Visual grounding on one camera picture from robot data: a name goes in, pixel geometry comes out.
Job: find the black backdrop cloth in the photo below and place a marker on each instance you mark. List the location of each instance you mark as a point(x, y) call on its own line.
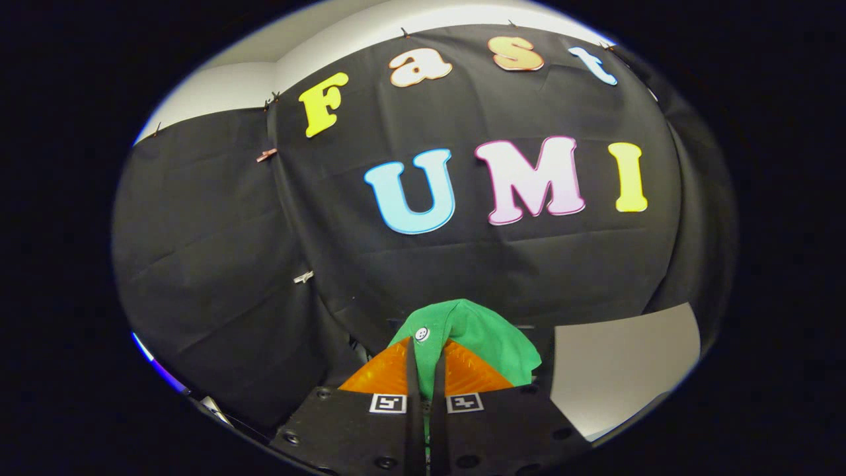
point(462, 264)

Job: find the green polo shirt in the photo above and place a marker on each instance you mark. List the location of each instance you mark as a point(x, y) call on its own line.
point(476, 330)

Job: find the copper clip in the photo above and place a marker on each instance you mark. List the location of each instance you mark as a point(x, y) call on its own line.
point(266, 155)

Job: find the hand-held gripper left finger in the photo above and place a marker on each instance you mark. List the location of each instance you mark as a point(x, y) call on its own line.
point(415, 410)

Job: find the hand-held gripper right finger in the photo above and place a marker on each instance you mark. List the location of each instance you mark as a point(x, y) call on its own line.
point(437, 410)

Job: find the silver clip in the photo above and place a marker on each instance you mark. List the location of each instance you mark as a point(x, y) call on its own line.
point(303, 276)

